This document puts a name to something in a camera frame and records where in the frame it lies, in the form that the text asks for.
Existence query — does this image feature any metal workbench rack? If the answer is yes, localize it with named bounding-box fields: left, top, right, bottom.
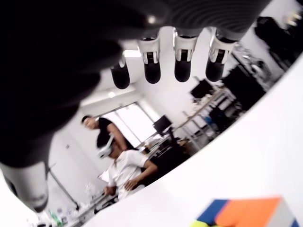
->
left=142, top=89, right=237, bottom=157

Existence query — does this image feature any black office chair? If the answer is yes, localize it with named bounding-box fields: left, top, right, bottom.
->
left=139, top=151, right=190, bottom=189

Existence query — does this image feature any multicoloured Rubik's cube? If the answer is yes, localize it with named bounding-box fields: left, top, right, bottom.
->
left=189, top=196, right=300, bottom=227

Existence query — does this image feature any white VR headset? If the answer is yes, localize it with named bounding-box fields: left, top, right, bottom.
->
left=98, top=133, right=116, bottom=159

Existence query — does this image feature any black tripod stand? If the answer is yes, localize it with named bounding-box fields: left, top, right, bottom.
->
left=46, top=163, right=80, bottom=210

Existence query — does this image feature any black computer monitor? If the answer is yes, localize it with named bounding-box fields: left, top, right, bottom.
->
left=153, top=115, right=173, bottom=137
left=190, top=79, right=214, bottom=99

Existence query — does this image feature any standing person black shirt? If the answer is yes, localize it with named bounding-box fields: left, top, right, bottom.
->
left=81, top=115, right=133, bottom=152

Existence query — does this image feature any seated person white shirt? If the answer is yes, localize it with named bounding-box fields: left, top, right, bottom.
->
left=97, top=133, right=158, bottom=199

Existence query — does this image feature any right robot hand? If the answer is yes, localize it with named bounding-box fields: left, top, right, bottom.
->
left=0, top=0, right=273, bottom=213

